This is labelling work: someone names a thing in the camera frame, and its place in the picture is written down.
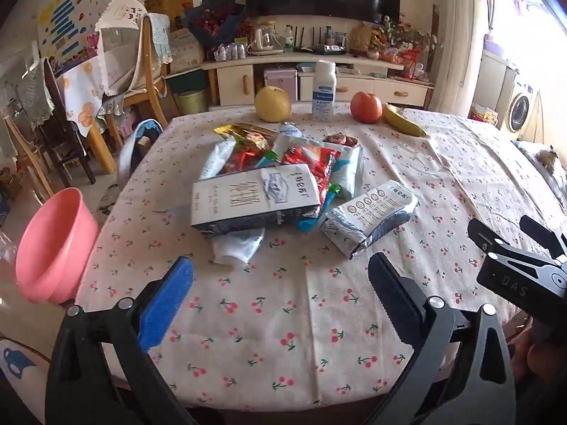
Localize yellow pear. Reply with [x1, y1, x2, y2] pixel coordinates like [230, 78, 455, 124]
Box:
[255, 86, 291, 123]

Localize white wet wipes pack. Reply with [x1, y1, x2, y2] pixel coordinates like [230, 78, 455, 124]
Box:
[272, 134, 363, 200]

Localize cherry print tablecloth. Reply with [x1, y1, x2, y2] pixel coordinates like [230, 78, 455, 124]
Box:
[78, 104, 566, 410]

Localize green trash can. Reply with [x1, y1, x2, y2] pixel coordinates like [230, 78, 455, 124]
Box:
[176, 89, 208, 115]

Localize white Magicday yogurt pouch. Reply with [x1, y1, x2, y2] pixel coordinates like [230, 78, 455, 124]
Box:
[278, 122, 304, 137]

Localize white yogurt bottle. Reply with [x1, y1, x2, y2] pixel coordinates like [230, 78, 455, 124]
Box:
[312, 61, 336, 121]

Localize dining table orange print cloth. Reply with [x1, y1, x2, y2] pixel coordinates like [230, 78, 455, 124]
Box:
[57, 56, 116, 175]

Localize yellow snack bag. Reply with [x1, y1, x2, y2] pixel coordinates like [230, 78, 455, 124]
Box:
[214, 123, 277, 154]

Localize light wooden chair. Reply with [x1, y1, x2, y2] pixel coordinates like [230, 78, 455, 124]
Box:
[99, 12, 172, 150]

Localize red snack wrapper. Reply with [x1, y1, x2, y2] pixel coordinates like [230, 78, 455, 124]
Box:
[282, 145, 341, 203]

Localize yellow banana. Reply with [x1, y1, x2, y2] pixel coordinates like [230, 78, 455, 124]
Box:
[382, 104, 427, 137]

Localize pink storage box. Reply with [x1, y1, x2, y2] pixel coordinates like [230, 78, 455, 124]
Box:
[263, 68, 298, 102]

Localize electric kettle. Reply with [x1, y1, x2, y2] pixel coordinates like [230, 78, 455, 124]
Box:
[248, 24, 284, 56]

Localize dark flower bouquet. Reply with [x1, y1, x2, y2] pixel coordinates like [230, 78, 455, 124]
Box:
[182, 0, 246, 50]

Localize pink plastic bucket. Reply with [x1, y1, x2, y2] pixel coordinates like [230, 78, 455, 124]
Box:
[15, 187, 100, 304]

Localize red apple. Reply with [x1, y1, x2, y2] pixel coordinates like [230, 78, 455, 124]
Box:
[350, 91, 383, 125]

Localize red pastry wrapper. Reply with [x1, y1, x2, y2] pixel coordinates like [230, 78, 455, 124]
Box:
[324, 132, 359, 148]

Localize white wrapper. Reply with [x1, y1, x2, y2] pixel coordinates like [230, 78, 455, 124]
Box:
[212, 228, 265, 266]

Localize washing machine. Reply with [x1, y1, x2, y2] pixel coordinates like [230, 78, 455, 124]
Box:
[505, 81, 536, 136]

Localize white TV cabinet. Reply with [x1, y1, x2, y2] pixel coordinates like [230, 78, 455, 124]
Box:
[201, 50, 436, 109]

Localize large white milk carton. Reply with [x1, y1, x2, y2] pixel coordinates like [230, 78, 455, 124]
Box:
[191, 164, 320, 236]

